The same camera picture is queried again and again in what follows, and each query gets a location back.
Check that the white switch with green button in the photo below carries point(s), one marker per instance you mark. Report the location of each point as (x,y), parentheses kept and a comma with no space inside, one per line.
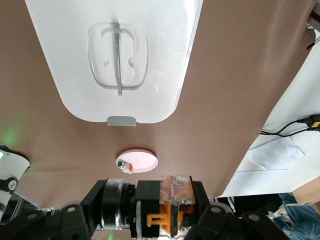
(124,166)

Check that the white lidded storage box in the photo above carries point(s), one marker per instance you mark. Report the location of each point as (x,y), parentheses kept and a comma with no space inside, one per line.
(75,75)

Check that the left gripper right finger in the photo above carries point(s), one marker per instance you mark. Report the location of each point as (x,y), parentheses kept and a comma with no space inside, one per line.
(207,220)

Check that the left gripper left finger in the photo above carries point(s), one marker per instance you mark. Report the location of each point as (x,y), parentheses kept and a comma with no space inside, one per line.
(95,212)

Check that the brown table cover sheet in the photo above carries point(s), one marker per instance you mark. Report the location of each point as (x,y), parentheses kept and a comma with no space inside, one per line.
(225,100)

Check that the pink round plate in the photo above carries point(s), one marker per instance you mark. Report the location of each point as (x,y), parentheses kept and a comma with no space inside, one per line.
(142,161)

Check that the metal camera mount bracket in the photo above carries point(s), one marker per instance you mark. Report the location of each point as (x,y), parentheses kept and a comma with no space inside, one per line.
(309,25)

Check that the crumpled white paper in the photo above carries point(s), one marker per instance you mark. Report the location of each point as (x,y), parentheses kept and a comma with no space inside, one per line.
(275,152)

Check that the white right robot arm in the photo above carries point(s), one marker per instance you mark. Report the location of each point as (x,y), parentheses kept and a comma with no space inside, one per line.
(15,167)

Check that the brown cardboard box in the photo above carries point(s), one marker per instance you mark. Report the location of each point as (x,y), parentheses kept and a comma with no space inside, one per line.
(308,192)

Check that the blue cloth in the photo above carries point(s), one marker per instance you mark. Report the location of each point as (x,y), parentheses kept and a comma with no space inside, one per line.
(300,220)

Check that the aluminium frame profile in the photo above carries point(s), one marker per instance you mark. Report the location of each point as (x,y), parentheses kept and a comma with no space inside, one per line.
(25,200)

